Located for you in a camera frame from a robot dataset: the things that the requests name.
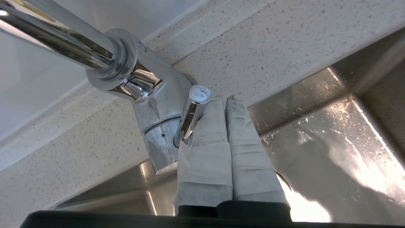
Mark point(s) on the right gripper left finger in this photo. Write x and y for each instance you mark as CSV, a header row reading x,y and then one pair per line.
x,y
208,152

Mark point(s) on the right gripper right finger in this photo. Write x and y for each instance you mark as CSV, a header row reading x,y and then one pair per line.
x,y
246,152

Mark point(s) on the thin chrome faucet lever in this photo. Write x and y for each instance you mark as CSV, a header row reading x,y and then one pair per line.
x,y
191,114

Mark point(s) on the stainless steel sink basin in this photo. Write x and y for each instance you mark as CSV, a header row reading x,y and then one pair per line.
x,y
332,152

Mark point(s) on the chrome gooseneck faucet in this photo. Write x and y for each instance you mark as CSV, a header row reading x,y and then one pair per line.
x,y
152,104

